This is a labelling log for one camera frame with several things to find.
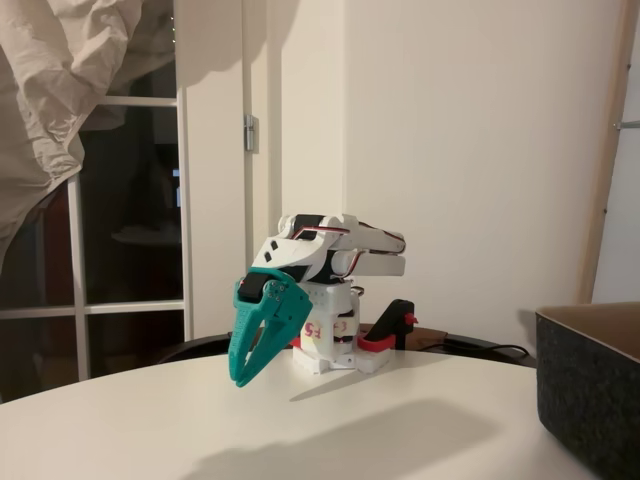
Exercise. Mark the teal gripper black servo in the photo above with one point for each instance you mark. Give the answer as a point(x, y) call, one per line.
point(252, 306)

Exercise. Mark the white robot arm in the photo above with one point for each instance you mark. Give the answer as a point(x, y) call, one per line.
point(370, 260)

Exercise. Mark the dark grey felt basket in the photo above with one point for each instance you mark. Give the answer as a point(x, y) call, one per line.
point(585, 390)

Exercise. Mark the yellow sticker marked F5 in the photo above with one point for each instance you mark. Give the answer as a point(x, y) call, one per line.
point(312, 332)

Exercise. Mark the dark brown chair back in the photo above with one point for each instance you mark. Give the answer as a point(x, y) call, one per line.
point(200, 347)
point(475, 352)

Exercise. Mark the yellow sticker marked F3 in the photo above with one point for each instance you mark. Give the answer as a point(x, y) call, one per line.
point(344, 327)

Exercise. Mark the white framed glass door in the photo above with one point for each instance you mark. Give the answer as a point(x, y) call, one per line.
point(182, 225)

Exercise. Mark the black clamp with red pad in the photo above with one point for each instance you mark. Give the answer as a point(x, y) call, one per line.
point(395, 320)

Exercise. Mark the silver door hinge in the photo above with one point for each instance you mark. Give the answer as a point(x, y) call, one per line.
point(251, 132)

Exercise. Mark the crumpled beige curtain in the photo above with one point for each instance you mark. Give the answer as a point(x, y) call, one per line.
point(50, 75)

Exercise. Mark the light wooden post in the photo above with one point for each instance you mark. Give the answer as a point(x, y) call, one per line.
point(600, 150)

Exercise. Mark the grey metal bracket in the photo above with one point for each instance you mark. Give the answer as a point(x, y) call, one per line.
point(630, 125)

